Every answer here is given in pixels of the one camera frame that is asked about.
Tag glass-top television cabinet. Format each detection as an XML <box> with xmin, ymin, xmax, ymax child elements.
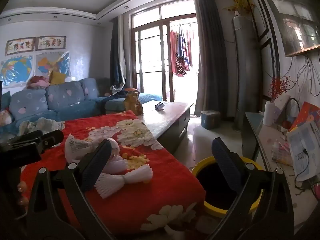
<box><xmin>241</xmin><ymin>112</ymin><xmax>320</xmax><ymax>230</ymax></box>

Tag grey standing air conditioner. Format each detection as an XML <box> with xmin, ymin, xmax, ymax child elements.
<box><xmin>231</xmin><ymin>16</ymin><xmax>262</xmax><ymax>130</ymax></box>

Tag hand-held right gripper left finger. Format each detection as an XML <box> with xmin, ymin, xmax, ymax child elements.
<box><xmin>25</xmin><ymin>139</ymin><xmax>118</xmax><ymax>240</ymax></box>

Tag yellow artificial flowers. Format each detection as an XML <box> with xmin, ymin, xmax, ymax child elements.
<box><xmin>224</xmin><ymin>0</ymin><xmax>255</xmax><ymax>19</ymax></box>

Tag red floral blanket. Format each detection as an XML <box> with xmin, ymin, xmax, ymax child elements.
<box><xmin>20</xmin><ymin>110</ymin><xmax>207</xmax><ymax>240</ymax></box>

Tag country map poster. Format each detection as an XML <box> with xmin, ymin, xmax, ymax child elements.
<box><xmin>36</xmin><ymin>52</ymin><xmax>72</xmax><ymax>78</ymax></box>

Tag dark coffee table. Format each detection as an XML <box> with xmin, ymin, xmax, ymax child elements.
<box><xmin>136</xmin><ymin>100</ymin><xmax>194</xmax><ymax>155</ymax></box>

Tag brown sliding glass door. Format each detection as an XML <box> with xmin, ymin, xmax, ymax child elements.
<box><xmin>130</xmin><ymin>5</ymin><xmax>198</xmax><ymax>102</ymax></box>

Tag grey crumpled cloth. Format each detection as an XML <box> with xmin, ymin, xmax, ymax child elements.
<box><xmin>17</xmin><ymin>117</ymin><xmax>66</xmax><ymax>137</ymax></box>

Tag white flat box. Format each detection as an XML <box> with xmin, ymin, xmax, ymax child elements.
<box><xmin>274</xmin><ymin>95</ymin><xmax>292</xmax><ymax>120</ymax></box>

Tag white paper roll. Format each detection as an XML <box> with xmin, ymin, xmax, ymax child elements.
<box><xmin>262</xmin><ymin>101</ymin><xmax>275</xmax><ymax>126</ymax></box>

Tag person's left hand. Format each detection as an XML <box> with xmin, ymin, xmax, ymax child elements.
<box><xmin>15</xmin><ymin>180</ymin><xmax>30</xmax><ymax>205</ymax></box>

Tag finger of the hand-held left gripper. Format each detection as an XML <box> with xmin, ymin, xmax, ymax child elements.
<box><xmin>0</xmin><ymin>129</ymin><xmax>64</xmax><ymax>153</ymax></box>
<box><xmin>0</xmin><ymin>142</ymin><xmax>42</xmax><ymax>166</ymax></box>

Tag world map poster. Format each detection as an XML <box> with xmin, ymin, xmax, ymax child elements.
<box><xmin>0</xmin><ymin>55</ymin><xmax>34</xmax><ymax>88</ymax></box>

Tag brown paper bag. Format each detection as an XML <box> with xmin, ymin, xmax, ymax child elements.
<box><xmin>124</xmin><ymin>91</ymin><xmax>143</xmax><ymax>115</ymax></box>

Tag teal storage box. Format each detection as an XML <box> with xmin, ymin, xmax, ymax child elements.
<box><xmin>201</xmin><ymin>110</ymin><xmax>221</xmax><ymax>130</ymax></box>

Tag blue patterned sofa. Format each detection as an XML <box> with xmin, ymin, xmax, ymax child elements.
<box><xmin>0</xmin><ymin>77</ymin><xmax>163</xmax><ymax>135</ymax></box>

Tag white and blue booklet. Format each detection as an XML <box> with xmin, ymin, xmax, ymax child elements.
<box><xmin>286</xmin><ymin>122</ymin><xmax>320</xmax><ymax>182</ymax></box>

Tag wall-mounted television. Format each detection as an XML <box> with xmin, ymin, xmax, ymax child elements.
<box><xmin>271</xmin><ymin>0</ymin><xmax>320</xmax><ymax>57</ymax></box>

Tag red book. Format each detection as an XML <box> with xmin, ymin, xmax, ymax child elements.
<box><xmin>289</xmin><ymin>102</ymin><xmax>320</xmax><ymax>132</ymax></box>

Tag tangle of wall cables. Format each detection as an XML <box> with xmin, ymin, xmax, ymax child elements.
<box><xmin>292</xmin><ymin>55</ymin><xmax>320</xmax><ymax>98</ymax></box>

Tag pack of coloured pens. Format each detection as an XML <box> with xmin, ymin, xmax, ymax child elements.
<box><xmin>271</xmin><ymin>140</ymin><xmax>293</xmax><ymax>165</ymax></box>

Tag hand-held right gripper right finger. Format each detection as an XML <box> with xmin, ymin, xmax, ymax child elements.
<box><xmin>207</xmin><ymin>137</ymin><xmax>295</xmax><ymax>240</ymax></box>

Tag hanging laundry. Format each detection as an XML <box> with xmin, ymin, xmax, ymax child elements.
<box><xmin>170</xmin><ymin>25</ymin><xmax>198</xmax><ymax>77</ymax></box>

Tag framed calligraphy picture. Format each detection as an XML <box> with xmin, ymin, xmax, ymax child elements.
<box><xmin>37</xmin><ymin>36</ymin><xmax>67</xmax><ymax>51</ymax></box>
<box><xmin>5</xmin><ymin>38</ymin><xmax>35</xmax><ymax>56</ymax></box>

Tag white plastic bag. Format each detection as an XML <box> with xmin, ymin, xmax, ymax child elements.
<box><xmin>64</xmin><ymin>134</ymin><xmax>122</xmax><ymax>162</ymax></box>

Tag red berry branches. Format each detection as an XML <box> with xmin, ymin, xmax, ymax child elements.
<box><xmin>269</xmin><ymin>75</ymin><xmax>294</xmax><ymax>103</ymax></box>

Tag black looped cable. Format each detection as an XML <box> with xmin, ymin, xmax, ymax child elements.
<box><xmin>285</xmin><ymin>97</ymin><xmax>300</xmax><ymax>123</ymax></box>

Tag grey curtain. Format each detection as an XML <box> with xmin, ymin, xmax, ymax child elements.
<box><xmin>194</xmin><ymin>0</ymin><xmax>234</xmax><ymax>120</ymax></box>

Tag yellow trash bin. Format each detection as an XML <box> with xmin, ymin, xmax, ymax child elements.
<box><xmin>191</xmin><ymin>156</ymin><xmax>264</xmax><ymax>218</ymax></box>

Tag pink cloth bundle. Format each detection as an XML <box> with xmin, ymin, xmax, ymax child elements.
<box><xmin>26</xmin><ymin>76</ymin><xmax>50</xmax><ymax>89</ymax></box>

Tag yellow pillow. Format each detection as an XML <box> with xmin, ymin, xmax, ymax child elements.
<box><xmin>49</xmin><ymin>70</ymin><xmax>67</xmax><ymax>85</ymax></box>

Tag black wall frame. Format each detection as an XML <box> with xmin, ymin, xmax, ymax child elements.
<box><xmin>247</xmin><ymin>0</ymin><xmax>280</xmax><ymax>100</ymax></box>

